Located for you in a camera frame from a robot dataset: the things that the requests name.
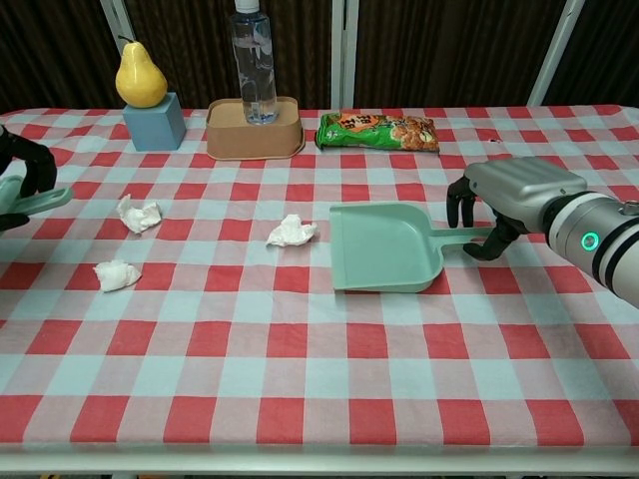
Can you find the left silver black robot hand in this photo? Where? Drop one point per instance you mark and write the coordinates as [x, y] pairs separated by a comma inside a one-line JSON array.
[[40, 159]]

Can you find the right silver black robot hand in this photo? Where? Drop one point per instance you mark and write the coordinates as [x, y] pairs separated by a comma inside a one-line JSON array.
[[524, 187]]

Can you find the green hand brush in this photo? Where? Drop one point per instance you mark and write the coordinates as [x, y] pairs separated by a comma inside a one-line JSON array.
[[42, 198]]

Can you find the white paper wad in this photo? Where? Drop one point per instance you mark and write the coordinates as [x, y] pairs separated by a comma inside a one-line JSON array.
[[116, 275], [140, 217], [294, 233]]

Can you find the green plastic dustpan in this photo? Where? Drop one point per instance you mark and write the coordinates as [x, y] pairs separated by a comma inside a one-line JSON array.
[[379, 247]]

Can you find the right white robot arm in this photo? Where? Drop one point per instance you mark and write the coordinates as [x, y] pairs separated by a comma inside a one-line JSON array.
[[599, 239]]

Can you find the blue rectangular block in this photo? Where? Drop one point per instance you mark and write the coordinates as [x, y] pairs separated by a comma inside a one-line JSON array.
[[152, 127]]

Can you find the yellow pear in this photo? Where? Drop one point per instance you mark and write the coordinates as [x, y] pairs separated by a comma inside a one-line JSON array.
[[141, 80]]

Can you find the green snack bag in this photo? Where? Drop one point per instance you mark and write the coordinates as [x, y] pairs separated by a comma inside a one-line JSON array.
[[379, 132]]

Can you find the brown shallow tray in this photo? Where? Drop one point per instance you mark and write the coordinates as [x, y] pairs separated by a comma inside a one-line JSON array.
[[254, 137]]

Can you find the clear plastic water bottle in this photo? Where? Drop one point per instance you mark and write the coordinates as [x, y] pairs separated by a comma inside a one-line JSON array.
[[257, 65]]

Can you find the red white checked tablecloth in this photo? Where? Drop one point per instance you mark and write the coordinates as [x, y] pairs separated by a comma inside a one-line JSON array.
[[319, 349]]

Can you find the white partition post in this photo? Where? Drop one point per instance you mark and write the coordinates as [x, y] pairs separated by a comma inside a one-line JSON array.
[[554, 50], [344, 50], [114, 20]]

